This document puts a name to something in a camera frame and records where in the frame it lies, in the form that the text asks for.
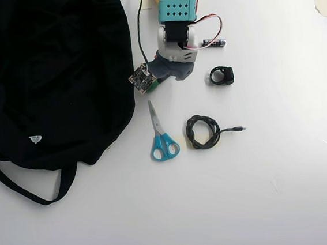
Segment blue-grey gripper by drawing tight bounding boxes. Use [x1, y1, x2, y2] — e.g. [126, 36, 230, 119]
[147, 47, 197, 84]

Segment green board marker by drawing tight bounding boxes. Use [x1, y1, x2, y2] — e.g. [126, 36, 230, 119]
[143, 73, 173, 95]

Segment black fabric bag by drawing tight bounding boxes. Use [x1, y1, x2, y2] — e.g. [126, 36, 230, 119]
[0, 0, 147, 210]

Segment AA battery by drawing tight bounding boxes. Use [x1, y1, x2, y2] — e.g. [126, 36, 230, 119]
[202, 36, 228, 50]

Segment bare camera circuit board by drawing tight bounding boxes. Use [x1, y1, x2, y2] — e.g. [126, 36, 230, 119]
[127, 61, 159, 97]

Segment dark camera cable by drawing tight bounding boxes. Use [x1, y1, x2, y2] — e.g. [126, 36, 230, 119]
[133, 0, 152, 73]

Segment red white servo wires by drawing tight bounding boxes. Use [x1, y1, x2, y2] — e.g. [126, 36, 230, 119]
[190, 12, 226, 51]

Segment blue handled scissors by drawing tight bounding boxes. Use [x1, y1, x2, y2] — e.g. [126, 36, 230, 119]
[145, 97, 182, 163]

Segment black ring clip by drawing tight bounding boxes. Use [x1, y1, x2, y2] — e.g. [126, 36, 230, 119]
[207, 65, 236, 88]

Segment coiled black USB cable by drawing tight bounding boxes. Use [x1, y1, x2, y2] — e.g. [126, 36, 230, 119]
[184, 110, 249, 152]

